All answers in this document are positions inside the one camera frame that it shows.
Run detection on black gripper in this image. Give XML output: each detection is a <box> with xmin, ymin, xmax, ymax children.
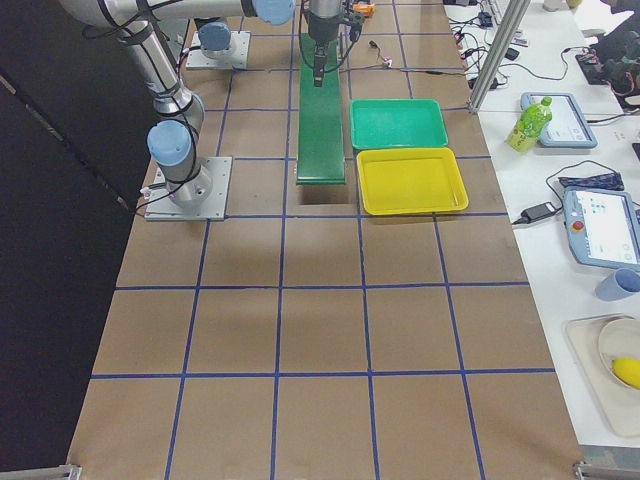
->
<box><xmin>305</xmin><ymin>12</ymin><xmax>363</xmax><ymax>88</ymax></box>

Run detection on orange cylinder with 4680 print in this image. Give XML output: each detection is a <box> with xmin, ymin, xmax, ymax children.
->
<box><xmin>353</xmin><ymin>2</ymin><xmax>376</xmax><ymax>18</ymax></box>

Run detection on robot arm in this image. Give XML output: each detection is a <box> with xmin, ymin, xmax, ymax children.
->
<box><xmin>61</xmin><ymin>1</ymin><xmax>294</xmax><ymax>212</ymax></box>
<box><xmin>241</xmin><ymin>0</ymin><xmax>365</xmax><ymax>88</ymax></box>

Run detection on green conveyor belt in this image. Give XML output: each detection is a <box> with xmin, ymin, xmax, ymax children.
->
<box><xmin>296</xmin><ymin>42</ymin><xmax>345</xmax><ymax>185</ymax></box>

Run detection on green plastic tray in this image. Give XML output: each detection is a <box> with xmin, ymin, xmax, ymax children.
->
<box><xmin>350</xmin><ymin>99</ymin><xmax>449</xmax><ymax>150</ymax></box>

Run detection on yellow plastic tray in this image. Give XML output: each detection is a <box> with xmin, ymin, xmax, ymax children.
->
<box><xmin>356</xmin><ymin>147</ymin><xmax>469</xmax><ymax>216</ymax></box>

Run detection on green tea bottle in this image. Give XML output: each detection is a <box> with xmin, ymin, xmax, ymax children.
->
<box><xmin>506</xmin><ymin>96</ymin><xmax>552</xmax><ymax>153</ymax></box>

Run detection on far teach pendant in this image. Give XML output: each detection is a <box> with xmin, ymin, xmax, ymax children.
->
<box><xmin>520</xmin><ymin>92</ymin><xmax>598</xmax><ymax>149</ymax></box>

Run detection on teach pendant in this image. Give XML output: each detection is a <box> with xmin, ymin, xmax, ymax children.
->
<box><xmin>520</xmin><ymin>92</ymin><xmax>598</xmax><ymax>149</ymax></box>
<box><xmin>562</xmin><ymin>187</ymin><xmax>639</xmax><ymax>272</ymax></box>

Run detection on black power adapter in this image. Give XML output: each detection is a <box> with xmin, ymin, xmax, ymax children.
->
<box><xmin>519</xmin><ymin>202</ymin><xmax>557</xmax><ymax>224</ymax></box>

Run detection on near teach pendant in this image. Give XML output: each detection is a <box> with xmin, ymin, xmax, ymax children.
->
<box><xmin>562</xmin><ymin>187</ymin><xmax>639</xmax><ymax>272</ymax></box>

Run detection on blue cup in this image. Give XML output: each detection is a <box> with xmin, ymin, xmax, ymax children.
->
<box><xmin>594</xmin><ymin>268</ymin><xmax>640</xmax><ymax>301</ymax></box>

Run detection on beige bowl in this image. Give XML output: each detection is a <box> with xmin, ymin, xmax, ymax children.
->
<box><xmin>597</xmin><ymin>318</ymin><xmax>639</xmax><ymax>390</ymax></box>

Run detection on yellow lemon toy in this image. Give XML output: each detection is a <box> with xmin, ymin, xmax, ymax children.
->
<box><xmin>611</xmin><ymin>357</ymin><xmax>640</xmax><ymax>389</ymax></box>

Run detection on beige tray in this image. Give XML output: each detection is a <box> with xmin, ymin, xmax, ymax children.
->
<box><xmin>565</xmin><ymin>314</ymin><xmax>639</xmax><ymax>438</ymax></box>

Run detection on red black power wire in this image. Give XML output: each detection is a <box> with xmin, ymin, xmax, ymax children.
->
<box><xmin>372</xmin><ymin>42</ymin><xmax>474</xmax><ymax>79</ymax></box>

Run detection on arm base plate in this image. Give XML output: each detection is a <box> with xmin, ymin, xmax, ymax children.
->
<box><xmin>186</xmin><ymin>31</ymin><xmax>251</xmax><ymax>70</ymax></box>
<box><xmin>144</xmin><ymin>157</ymin><xmax>232</xmax><ymax>221</ymax></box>

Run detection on aluminium frame post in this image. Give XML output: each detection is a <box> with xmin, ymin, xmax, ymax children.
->
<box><xmin>468</xmin><ymin>0</ymin><xmax>530</xmax><ymax>113</ymax></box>

